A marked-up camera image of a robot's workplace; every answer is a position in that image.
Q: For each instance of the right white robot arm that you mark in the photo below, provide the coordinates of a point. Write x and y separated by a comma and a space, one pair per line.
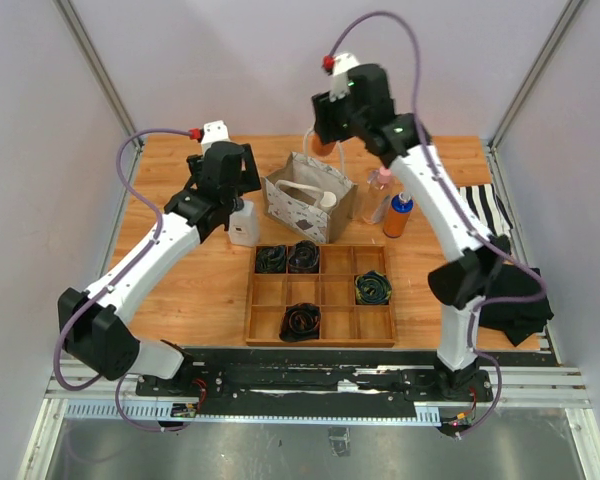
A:
473, 253

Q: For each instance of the rolled blue yellow belt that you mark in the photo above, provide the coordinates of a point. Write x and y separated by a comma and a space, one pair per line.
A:
372, 288

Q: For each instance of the black white striped cloth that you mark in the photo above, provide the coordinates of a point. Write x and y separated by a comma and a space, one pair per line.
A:
487, 206

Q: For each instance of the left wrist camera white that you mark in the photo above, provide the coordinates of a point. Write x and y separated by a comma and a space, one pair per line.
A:
213, 132

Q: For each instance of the white bottle black cap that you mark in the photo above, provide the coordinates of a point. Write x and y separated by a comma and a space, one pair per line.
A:
244, 226

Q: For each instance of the white round cap bottle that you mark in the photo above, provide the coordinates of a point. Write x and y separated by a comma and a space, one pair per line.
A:
327, 201

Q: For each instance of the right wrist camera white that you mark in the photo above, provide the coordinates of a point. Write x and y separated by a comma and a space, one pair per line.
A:
340, 83

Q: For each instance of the blue pump bottle orange base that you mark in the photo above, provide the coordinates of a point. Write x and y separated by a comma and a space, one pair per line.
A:
398, 214

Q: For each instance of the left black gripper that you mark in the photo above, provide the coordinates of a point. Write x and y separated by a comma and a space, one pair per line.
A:
249, 179

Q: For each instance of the rolled dark belt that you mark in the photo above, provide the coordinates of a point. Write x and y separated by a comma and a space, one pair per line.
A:
304, 258
271, 259

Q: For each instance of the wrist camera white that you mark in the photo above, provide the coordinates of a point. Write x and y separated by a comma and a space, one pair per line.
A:
340, 83
213, 132

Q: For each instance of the clear bottle pink cap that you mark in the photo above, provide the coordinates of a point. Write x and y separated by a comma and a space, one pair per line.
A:
376, 200

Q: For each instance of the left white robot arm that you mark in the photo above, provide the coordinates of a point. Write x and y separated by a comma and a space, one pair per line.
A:
94, 322

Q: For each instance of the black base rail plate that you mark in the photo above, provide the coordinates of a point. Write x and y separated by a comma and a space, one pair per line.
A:
291, 382

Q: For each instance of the rolled black orange belt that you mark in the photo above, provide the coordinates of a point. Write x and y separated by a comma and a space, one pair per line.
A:
300, 322

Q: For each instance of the rolled dark belt top left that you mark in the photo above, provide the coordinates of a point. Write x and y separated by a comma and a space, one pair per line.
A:
271, 259

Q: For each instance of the wooden compartment tray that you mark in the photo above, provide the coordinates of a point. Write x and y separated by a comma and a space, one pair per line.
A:
344, 323

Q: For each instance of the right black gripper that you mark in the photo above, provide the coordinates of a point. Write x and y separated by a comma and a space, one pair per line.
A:
325, 111

